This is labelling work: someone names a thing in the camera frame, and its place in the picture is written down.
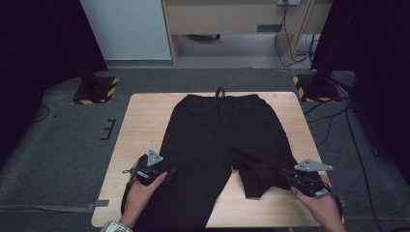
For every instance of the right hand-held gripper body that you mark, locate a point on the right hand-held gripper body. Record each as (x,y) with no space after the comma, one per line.
(306,182)

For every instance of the grey tape piece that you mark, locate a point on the grey tape piece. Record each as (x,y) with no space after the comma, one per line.
(344,203)

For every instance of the beige wooden desk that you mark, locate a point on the beige wooden desk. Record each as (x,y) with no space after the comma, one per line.
(222,19)

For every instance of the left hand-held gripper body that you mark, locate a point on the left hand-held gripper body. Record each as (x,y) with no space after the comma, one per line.
(149,169)

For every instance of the grey tape strip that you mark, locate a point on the grey tape strip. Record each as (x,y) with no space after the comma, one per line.
(100,204)

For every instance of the white cabinet panel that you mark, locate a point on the white cabinet panel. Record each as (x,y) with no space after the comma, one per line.
(129,29)

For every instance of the person's right hand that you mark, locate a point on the person's right hand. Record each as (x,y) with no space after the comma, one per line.
(322,206)

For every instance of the black shorts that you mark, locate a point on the black shorts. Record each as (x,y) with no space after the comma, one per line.
(209,145)

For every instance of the black curtain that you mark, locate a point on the black curtain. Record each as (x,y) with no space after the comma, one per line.
(38,48)
(374,64)

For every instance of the black stand base striped edge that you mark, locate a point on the black stand base striped edge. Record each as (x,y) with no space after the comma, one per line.
(317,90)
(96,92)

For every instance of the dark round object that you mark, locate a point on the dark round object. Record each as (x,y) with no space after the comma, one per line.
(203,37)

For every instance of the person's left hand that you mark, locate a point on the person's left hand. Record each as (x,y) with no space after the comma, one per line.
(138,199)

